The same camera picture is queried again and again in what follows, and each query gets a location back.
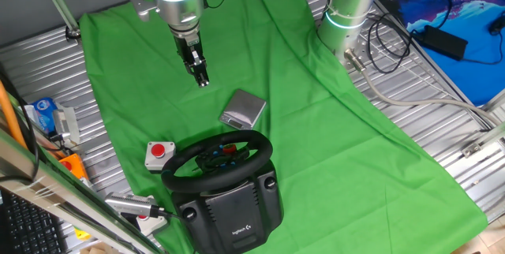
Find black computer mouse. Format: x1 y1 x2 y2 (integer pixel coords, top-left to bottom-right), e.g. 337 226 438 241
488 12 505 36

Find black steering wheel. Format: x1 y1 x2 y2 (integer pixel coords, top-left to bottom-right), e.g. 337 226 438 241
160 129 275 195

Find grey box tall red button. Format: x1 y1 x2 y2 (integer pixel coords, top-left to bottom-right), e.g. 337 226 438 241
144 140 177 174

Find aluminium profile bar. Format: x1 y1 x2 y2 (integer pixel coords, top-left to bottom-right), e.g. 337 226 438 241
460 121 505 159

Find black base cables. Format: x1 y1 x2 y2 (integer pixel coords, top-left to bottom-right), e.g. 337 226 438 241
365 12 416 75

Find grey slanted pole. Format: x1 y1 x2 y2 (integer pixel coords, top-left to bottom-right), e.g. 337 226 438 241
32 0 83 41

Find grey ribbed camera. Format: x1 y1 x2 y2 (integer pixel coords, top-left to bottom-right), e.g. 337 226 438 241
51 106 81 145

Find silver digital scale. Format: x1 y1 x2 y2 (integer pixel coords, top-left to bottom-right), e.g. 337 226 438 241
219 88 268 131

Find green cloth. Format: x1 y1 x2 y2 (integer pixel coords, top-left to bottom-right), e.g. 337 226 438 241
78 0 489 254

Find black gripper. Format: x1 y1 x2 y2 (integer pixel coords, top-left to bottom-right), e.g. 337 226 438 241
173 32 211 89

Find thick grey robot cable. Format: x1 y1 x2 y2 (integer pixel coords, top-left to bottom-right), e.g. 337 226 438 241
343 47 503 128

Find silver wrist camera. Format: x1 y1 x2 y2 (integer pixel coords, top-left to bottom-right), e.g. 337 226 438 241
124 0 159 23

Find silver fixed camera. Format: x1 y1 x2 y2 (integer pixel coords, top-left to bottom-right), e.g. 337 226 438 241
103 191 166 219

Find orange pole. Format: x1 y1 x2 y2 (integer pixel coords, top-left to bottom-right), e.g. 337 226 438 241
0 79 28 151

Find orange box red button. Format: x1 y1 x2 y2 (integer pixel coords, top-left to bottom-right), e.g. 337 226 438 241
58 153 90 181

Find aluminium frame beam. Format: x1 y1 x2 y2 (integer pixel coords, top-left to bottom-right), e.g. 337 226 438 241
0 126 167 254

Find blue tissue pack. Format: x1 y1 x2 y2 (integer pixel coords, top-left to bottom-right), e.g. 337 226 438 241
23 96 60 135

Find grey box flat red button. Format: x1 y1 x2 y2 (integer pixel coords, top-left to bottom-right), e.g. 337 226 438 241
135 213 169 237

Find black power adapter with cables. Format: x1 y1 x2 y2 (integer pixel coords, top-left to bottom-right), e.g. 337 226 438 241
390 0 505 107

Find black keyboard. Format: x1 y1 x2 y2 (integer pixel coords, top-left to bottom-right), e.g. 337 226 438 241
0 189 69 254

